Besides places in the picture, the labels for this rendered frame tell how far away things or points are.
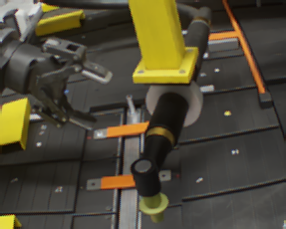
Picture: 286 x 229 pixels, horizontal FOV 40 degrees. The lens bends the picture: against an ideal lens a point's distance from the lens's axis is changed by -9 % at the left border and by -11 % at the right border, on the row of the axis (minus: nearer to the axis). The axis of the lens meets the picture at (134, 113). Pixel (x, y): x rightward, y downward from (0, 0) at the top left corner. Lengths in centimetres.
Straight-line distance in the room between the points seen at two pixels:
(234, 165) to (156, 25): 30
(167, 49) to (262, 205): 29
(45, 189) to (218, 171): 32
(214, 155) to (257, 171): 9
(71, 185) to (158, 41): 33
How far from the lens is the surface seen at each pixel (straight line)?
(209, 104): 89
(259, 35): 112
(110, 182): 77
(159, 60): 60
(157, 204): 58
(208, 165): 75
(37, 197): 79
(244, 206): 68
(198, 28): 82
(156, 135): 58
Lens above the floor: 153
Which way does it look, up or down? 36 degrees down
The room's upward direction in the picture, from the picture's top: 15 degrees counter-clockwise
